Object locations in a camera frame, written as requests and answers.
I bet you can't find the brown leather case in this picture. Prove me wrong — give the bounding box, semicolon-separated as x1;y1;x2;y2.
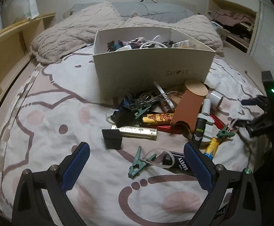
171;89;208;138

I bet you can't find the yellow barcode box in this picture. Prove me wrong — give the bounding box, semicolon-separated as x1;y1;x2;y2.
172;40;190;48

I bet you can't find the green clothes peg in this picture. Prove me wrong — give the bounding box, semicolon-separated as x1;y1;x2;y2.
128;146;157;179

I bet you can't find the white silicone ring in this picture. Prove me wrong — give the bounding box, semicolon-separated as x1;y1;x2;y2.
139;35;168;50

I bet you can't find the purple crochet octopus toy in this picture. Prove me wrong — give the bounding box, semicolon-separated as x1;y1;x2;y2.
123;37;147;49

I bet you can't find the white tape roll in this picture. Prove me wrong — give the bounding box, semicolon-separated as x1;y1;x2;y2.
207;90;224;111

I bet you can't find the round wooden lid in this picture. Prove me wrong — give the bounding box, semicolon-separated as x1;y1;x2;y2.
184;79;208;96

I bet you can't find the black safety lighter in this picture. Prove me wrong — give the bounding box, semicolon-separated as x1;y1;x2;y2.
162;151;194;176

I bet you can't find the closet shelf with clothes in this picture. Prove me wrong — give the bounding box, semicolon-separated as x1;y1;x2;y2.
207;0;259;53

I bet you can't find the yellow cartoon lighter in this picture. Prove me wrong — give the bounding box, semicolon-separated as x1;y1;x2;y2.
141;113;174;125

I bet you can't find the gold metallic tube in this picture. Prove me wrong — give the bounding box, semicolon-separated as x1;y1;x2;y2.
111;124;157;140

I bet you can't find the black square block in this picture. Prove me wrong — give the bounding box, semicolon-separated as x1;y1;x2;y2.
102;129;122;150

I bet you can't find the blue metallic lighter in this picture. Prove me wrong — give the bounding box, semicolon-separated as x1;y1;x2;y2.
110;97;130;122

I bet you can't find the white cardboard shoe box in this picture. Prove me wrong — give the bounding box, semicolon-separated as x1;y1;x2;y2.
93;27;216;100

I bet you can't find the grey pillow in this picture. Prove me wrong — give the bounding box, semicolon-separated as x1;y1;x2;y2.
70;0;196;24

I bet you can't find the wooden side shelf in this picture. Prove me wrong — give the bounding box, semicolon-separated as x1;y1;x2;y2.
0;13;55;96

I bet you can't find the beige textured blanket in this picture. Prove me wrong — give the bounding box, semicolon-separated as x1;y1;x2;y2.
30;2;224;65

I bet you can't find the white paper shopping bag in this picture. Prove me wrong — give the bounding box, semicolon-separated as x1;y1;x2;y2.
2;0;39;25

